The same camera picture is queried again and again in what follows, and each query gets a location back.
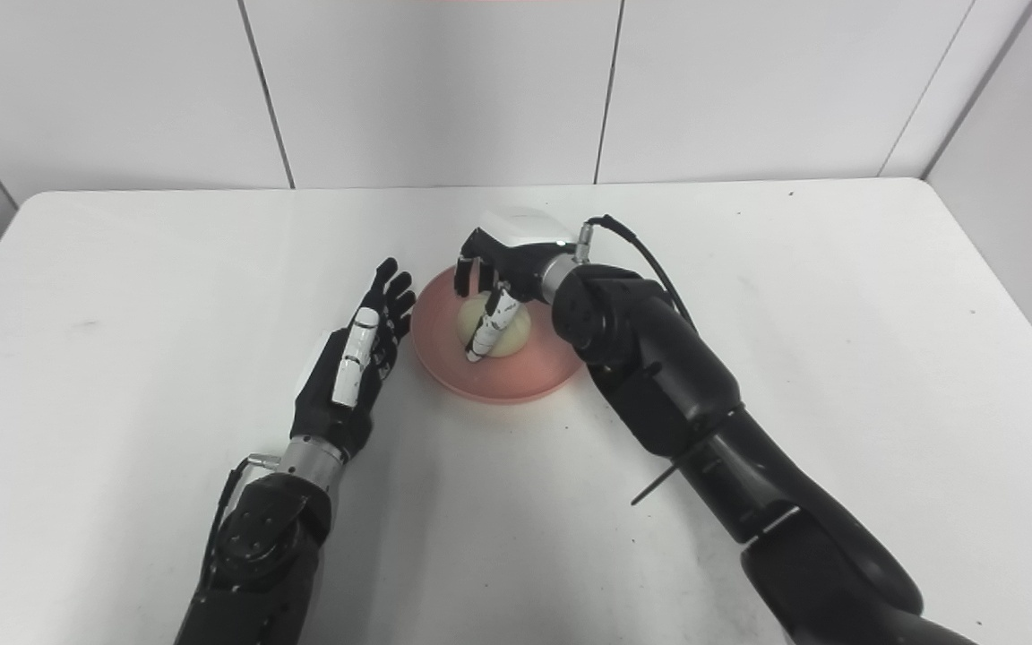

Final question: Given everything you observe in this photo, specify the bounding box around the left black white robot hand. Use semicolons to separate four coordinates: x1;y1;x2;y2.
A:
290;258;417;461

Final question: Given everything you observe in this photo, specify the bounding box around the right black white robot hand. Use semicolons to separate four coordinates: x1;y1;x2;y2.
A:
453;207;576;365

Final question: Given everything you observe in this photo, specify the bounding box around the white steamed bun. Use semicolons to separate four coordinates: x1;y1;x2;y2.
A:
456;292;532;359

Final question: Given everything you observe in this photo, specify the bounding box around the pink round plate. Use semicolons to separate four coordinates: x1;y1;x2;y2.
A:
411;265;584;404

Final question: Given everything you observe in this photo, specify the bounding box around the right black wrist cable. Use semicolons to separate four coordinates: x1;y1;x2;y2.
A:
574;215;696;328

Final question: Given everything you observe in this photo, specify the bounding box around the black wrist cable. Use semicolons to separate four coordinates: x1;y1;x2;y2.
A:
574;215;696;328
198;453;282;583

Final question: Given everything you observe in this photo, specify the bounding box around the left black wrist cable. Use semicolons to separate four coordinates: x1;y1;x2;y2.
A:
198;453;282;583

